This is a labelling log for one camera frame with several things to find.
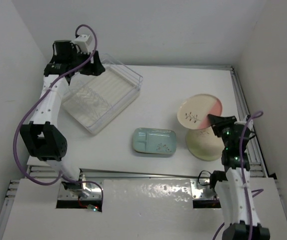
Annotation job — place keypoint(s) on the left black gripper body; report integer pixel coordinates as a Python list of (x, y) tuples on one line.
[(78, 57)]

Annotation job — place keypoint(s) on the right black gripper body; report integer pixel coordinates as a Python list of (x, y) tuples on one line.
[(223, 131)]

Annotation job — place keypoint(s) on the pink and cream round plate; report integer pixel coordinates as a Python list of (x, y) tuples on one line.
[(193, 113)]

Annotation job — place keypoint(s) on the green and cream round plate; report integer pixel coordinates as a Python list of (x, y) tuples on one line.
[(203, 144)]

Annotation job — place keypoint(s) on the teal dotted rectangular plate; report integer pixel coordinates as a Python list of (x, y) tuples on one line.
[(154, 141)]

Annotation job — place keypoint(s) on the teal divided rectangular plate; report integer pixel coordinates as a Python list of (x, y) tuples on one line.
[(136, 147)]

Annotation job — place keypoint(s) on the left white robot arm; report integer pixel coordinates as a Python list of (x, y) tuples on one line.
[(40, 135)]

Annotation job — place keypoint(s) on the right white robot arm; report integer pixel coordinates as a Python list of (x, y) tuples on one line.
[(232, 185)]

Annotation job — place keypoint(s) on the white front cover board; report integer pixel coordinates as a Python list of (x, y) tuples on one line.
[(133, 209)]

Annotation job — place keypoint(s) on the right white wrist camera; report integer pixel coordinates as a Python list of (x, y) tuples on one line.
[(248, 122)]

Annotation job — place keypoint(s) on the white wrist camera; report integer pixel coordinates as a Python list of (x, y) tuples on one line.
[(83, 41), (248, 122)]

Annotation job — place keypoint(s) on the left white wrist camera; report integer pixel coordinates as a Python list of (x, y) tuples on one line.
[(83, 41)]

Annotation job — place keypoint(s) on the clear wire dish rack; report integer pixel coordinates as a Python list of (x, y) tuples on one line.
[(94, 101)]

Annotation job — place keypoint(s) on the aluminium table frame rails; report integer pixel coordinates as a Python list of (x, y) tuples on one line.
[(254, 153)]

